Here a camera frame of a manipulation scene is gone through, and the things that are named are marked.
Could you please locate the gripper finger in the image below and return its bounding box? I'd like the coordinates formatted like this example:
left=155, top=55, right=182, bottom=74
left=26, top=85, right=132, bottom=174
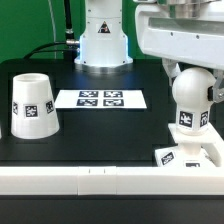
left=208, top=69, right=224, bottom=103

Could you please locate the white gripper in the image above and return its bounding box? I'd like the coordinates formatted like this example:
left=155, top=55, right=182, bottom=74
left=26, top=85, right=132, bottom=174
left=135, top=0, right=224, bottom=86

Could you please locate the white lamp bulb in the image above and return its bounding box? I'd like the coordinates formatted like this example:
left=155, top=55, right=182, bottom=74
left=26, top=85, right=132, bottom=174
left=172, top=67, right=215, bottom=135

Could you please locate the white lamp base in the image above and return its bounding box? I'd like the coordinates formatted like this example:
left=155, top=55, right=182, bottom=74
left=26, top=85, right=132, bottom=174
left=153, top=122, right=224, bottom=168

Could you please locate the white lamp shade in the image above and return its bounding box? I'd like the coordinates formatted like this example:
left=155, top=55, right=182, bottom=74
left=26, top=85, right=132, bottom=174
left=11, top=73, right=59, bottom=139

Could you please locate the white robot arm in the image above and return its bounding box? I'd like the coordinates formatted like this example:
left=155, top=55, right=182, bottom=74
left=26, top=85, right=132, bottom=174
left=75, top=0, right=224, bottom=103

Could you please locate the white marker sheet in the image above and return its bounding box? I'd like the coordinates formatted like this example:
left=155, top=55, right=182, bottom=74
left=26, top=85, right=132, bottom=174
left=55, top=90, right=147, bottom=109

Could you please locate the white right fence rail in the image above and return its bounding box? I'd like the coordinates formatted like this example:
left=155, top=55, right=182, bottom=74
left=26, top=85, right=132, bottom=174
left=203, top=124, right=224, bottom=167

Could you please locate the white fence rail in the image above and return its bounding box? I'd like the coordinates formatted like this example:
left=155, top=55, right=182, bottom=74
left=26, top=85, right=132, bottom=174
left=0, top=166, right=224, bottom=196
left=203, top=124, right=224, bottom=167

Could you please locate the black cable connector post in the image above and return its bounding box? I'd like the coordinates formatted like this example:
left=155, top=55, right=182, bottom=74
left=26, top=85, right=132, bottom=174
left=63, top=0, right=74, bottom=61

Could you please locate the black cable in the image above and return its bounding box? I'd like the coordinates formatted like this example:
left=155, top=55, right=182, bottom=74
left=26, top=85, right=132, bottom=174
left=23, top=41, right=80, bottom=60

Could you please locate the white front fence rail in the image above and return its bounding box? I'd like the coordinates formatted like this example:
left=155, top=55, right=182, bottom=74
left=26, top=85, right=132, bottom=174
left=0, top=166, right=224, bottom=196

